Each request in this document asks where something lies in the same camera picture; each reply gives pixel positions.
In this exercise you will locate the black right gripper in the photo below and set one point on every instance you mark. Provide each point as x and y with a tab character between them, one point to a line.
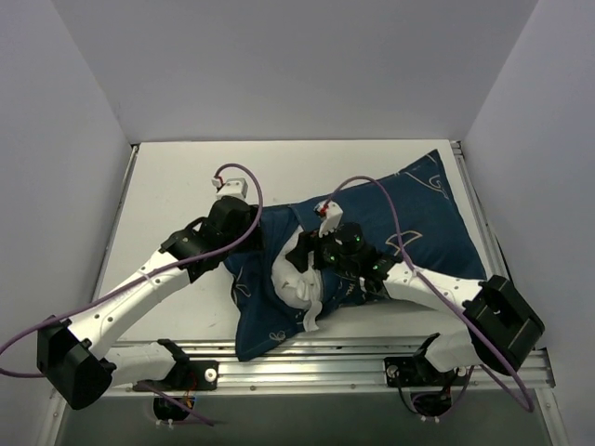
307	251

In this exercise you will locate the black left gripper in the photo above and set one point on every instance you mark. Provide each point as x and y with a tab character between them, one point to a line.
251	228

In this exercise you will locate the white pillow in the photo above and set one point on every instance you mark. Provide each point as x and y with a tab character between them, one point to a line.
302	291

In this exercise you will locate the blue pillowcase with gold script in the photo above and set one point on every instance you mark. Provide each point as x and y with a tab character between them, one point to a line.
413	210

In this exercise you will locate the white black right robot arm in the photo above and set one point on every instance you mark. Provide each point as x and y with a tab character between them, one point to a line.
501	327

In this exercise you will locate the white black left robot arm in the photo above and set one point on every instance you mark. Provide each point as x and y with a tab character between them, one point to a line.
78	354

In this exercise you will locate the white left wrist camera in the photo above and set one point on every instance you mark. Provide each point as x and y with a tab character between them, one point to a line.
233	187

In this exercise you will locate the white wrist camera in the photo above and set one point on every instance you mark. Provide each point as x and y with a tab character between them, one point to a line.
233	187
330	214

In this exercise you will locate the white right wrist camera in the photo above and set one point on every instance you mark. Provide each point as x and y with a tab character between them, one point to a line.
330	214

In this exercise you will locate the aluminium left side rail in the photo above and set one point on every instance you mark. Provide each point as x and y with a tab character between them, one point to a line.
115	222

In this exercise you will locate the aluminium rail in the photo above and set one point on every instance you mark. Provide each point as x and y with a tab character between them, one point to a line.
495	262
115	222

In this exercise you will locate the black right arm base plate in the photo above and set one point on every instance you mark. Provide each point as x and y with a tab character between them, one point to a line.
404	371

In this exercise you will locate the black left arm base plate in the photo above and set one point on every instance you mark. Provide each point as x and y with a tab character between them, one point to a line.
193	376

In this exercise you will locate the aluminium right side rail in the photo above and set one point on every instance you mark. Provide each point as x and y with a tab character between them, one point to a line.
495	262

